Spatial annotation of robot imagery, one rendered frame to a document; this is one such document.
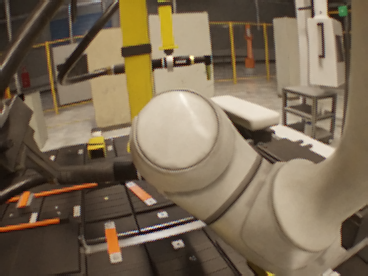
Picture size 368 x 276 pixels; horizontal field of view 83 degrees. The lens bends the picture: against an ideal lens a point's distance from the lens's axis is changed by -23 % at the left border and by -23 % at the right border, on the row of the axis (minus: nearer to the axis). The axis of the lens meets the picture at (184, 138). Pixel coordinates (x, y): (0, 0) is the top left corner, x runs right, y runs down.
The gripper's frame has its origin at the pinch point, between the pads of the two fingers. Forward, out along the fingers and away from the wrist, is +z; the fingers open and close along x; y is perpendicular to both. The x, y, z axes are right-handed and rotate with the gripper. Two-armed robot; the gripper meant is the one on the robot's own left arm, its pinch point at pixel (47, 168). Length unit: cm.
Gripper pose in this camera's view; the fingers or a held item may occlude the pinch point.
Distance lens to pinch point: 49.8
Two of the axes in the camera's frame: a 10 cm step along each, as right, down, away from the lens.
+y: 9.2, -3.2, -2.3
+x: -1.0, -7.6, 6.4
